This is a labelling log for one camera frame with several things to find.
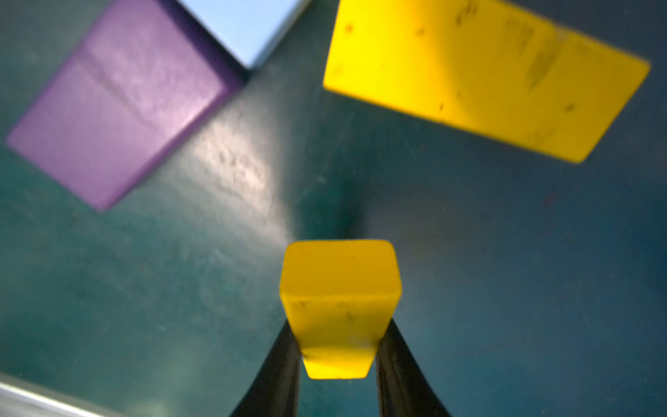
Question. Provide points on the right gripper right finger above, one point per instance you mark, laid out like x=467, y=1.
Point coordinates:
x=403, y=390

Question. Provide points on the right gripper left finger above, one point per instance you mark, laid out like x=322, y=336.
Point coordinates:
x=275, y=390

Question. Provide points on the orange yellow long block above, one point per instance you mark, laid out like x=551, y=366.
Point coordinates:
x=339, y=297

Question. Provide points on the purple block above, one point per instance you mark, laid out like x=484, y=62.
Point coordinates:
x=143, y=78

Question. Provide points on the light blue block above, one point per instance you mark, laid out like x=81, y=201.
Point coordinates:
x=248, y=29

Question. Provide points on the aluminium front rail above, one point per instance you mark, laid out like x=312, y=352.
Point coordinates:
x=20, y=398

